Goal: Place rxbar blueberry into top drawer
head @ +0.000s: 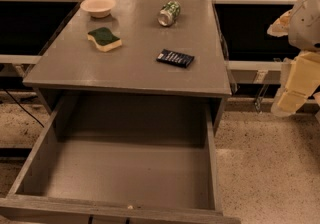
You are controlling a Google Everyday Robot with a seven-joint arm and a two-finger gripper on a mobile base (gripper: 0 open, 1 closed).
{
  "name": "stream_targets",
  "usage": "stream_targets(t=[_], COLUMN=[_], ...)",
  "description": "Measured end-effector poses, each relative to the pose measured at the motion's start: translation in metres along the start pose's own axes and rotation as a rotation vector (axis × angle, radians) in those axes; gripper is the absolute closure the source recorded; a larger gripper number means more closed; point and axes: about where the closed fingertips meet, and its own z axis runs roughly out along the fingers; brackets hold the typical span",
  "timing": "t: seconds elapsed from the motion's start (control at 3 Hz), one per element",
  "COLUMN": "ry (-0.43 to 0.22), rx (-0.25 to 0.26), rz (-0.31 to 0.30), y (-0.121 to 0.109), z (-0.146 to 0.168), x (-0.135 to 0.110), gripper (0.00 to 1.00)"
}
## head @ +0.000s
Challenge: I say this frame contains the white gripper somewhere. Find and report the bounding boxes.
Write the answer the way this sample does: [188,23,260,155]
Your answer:
[267,0,320,117]

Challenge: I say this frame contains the dark blue rxbar wrapper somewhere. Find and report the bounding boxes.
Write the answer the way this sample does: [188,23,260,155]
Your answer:
[156,49,194,68]

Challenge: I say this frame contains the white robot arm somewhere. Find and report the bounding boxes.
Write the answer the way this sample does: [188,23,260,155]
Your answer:
[267,0,320,117]

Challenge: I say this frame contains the grey cabinet with top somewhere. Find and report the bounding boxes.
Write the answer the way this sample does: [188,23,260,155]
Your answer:
[23,0,231,126]

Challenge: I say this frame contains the open grey top drawer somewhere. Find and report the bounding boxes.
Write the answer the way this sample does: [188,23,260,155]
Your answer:
[0,92,241,224]

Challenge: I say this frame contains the green soda can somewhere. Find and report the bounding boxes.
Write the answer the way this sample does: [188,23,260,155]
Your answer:
[158,0,181,27]

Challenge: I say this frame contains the green and yellow sponge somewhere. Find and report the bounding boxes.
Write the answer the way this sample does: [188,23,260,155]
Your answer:
[87,27,122,52]

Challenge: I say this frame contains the beige ceramic bowl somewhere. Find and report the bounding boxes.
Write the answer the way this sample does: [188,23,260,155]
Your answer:
[80,0,116,18]

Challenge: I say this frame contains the black cable on floor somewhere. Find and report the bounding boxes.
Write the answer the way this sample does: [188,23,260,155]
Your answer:
[0,87,45,128]

